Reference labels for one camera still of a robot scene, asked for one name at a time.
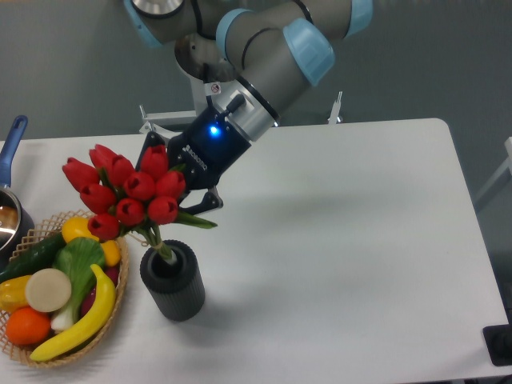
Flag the white furniture part right edge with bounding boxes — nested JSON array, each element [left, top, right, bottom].
[[475, 137, 511, 204]]

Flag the woven wicker basket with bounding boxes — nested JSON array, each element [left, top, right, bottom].
[[1, 210, 129, 368]]

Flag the yellow bell pepper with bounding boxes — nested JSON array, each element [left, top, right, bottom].
[[1, 275, 31, 313]]

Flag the yellow lemon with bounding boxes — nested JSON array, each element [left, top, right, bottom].
[[61, 216, 122, 267]]

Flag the purple red vegetable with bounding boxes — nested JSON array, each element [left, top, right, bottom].
[[80, 266, 120, 318]]

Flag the black device at table edge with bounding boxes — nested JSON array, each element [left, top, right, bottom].
[[482, 324, 511, 366]]

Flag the yellow plastic banana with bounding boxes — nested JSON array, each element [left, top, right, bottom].
[[30, 264, 116, 362]]

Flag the red tulip bouquet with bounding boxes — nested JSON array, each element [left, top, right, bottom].
[[62, 144, 217, 265]]

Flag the green bok choy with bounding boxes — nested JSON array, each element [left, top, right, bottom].
[[51, 237, 106, 334]]

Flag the orange plastic fruit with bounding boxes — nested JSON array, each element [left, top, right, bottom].
[[6, 306, 50, 346]]

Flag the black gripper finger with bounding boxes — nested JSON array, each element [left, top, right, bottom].
[[180, 186, 224, 214], [135, 132, 169, 172]]

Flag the round beige disc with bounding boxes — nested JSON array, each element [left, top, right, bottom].
[[25, 268, 71, 313]]

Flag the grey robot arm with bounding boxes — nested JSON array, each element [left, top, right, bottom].
[[124, 1, 373, 214]]

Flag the dark grey ribbed vase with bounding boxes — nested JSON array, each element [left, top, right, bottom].
[[139, 240, 206, 322]]

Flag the dark green cucumber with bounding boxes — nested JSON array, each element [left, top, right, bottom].
[[1, 232, 66, 282]]

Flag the blue handled saucepan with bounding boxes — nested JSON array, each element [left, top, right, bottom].
[[1, 115, 34, 270]]

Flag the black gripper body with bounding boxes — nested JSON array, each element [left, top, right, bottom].
[[167, 106, 250, 190]]

